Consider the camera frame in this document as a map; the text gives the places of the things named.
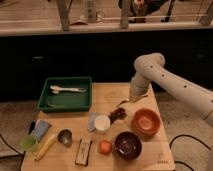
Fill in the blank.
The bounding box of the dark rectangular box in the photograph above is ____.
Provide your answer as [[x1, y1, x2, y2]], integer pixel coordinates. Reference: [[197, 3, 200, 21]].
[[75, 138, 92, 166]]

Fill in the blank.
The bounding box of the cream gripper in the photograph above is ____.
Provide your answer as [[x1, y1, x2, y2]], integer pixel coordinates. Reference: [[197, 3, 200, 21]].
[[129, 87, 146, 103]]

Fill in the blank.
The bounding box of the small metal cup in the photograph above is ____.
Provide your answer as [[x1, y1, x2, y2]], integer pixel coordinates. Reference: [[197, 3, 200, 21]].
[[58, 129, 72, 147]]

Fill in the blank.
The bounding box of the orange bowl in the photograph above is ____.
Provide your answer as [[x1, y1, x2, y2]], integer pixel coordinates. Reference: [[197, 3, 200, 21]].
[[132, 108, 161, 137]]

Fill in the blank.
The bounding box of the white round cup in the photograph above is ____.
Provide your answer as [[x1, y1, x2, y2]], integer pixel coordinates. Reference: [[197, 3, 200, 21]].
[[94, 115, 111, 133]]

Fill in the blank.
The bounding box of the green plastic cup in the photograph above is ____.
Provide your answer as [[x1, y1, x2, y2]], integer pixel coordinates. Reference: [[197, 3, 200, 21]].
[[20, 135, 38, 152]]

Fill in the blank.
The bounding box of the purple bowl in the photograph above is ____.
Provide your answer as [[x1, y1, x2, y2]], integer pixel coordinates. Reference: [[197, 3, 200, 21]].
[[113, 131, 142, 160]]

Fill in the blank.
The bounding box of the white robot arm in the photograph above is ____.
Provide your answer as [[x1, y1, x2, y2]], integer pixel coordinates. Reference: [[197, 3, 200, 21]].
[[129, 53, 213, 127]]

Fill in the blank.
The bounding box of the orange fruit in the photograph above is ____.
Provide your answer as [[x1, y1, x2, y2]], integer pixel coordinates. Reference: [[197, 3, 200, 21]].
[[99, 140, 112, 155]]

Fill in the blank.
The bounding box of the black cable on floor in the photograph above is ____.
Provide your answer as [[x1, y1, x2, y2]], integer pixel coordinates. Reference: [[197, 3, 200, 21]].
[[169, 134, 213, 171]]

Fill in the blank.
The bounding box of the white brush in tray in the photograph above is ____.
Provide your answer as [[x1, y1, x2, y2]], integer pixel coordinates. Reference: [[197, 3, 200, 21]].
[[50, 85, 86, 94]]

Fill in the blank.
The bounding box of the yellow banana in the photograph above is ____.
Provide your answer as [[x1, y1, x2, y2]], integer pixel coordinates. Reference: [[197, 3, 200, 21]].
[[35, 134, 56, 161]]

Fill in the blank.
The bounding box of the blue sponge cloth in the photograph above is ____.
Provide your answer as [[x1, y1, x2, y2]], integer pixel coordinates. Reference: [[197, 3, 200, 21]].
[[31, 120, 51, 142]]

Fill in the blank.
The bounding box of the green plastic tray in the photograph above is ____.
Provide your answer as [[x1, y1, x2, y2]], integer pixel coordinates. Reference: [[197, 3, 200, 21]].
[[38, 77, 92, 113]]

